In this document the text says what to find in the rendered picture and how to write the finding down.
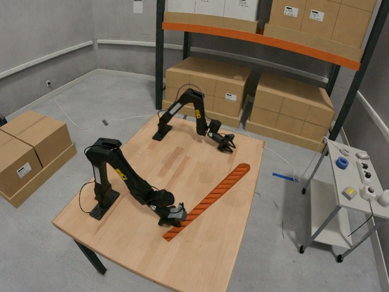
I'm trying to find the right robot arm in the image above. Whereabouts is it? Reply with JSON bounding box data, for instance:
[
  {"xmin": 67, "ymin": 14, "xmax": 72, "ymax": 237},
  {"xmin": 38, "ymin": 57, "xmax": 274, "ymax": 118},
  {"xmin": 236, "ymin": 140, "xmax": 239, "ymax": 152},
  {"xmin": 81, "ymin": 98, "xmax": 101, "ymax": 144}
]
[{"xmin": 86, "ymin": 137, "xmax": 175, "ymax": 220}]

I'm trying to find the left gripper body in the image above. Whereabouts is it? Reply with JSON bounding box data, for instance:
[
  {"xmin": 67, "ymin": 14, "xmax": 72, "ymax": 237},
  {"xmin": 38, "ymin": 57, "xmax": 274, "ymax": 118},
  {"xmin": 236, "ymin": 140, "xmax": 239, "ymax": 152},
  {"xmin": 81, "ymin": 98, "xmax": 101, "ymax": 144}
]
[{"xmin": 213, "ymin": 133, "xmax": 229, "ymax": 150}]

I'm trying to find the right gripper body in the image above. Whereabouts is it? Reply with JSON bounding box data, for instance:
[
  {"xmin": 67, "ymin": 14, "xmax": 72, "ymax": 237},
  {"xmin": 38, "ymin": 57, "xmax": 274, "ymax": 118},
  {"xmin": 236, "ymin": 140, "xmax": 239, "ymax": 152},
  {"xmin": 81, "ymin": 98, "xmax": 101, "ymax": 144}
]
[{"xmin": 155, "ymin": 204, "xmax": 184, "ymax": 226}]

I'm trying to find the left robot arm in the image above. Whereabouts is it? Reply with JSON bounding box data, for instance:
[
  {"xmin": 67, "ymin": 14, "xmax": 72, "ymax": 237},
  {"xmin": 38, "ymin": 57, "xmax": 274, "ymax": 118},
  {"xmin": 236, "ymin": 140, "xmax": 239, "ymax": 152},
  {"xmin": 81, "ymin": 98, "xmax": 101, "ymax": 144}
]
[{"xmin": 152, "ymin": 88, "xmax": 222, "ymax": 141}]

